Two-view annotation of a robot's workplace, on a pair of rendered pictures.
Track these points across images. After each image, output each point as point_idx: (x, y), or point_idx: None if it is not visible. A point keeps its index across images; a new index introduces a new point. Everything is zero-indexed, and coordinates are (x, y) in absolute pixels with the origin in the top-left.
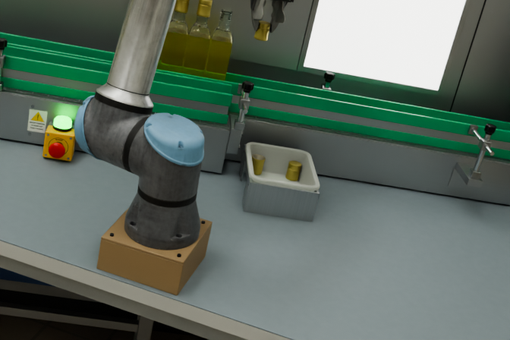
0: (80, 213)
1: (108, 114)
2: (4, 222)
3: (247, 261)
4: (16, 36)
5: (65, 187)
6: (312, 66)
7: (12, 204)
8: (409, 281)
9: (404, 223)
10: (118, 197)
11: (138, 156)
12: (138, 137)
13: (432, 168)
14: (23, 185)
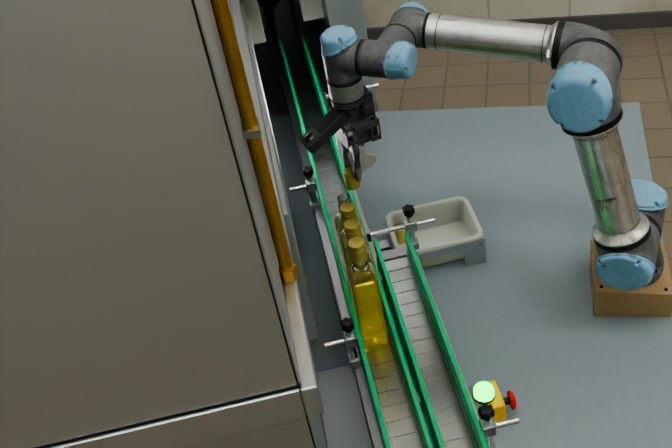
0: (592, 357)
1: (652, 235)
2: (659, 398)
3: (573, 242)
4: (390, 446)
5: (551, 386)
6: None
7: (622, 408)
8: (518, 161)
9: (419, 172)
10: (537, 344)
11: (662, 226)
12: (656, 219)
13: None
14: (577, 416)
